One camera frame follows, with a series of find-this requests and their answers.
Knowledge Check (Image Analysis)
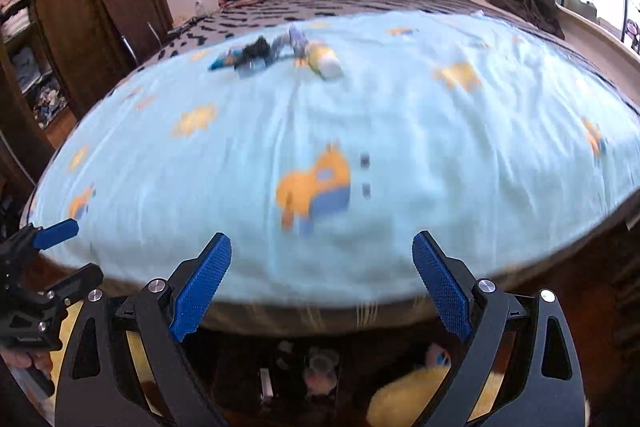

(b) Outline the blue snack packet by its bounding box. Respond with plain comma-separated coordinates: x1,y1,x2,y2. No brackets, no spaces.
208,49,243,70

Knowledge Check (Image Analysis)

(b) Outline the dark knitted scrunchie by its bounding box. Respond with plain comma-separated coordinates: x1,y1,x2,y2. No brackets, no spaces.
241,36,271,63

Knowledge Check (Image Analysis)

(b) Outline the white yellow cup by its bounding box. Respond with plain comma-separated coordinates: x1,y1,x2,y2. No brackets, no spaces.
305,41,343,80

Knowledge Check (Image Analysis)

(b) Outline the lavender cloth rag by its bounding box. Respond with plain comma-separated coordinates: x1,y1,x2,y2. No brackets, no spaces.
270,26,308,60

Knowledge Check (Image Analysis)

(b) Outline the left hand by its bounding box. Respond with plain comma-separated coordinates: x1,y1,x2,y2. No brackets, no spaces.
1,348,53,379

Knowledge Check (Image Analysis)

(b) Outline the yellow fluffy rug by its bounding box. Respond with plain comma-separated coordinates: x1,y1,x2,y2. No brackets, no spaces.
53,305,503,426

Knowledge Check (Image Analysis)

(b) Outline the light blue patterned sheet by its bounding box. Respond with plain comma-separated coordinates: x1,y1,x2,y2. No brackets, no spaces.
27,11,639,307

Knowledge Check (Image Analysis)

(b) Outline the dark bedside table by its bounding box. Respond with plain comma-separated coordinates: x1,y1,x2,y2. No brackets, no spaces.
166,15,206,39

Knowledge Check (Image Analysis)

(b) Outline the dark wooden wardrobe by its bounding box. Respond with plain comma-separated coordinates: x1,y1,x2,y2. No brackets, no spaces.
0,0,174,188

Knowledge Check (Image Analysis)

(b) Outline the black white patterned bedspread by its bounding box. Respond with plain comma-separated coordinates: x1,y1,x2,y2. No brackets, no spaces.
106,0,640,118

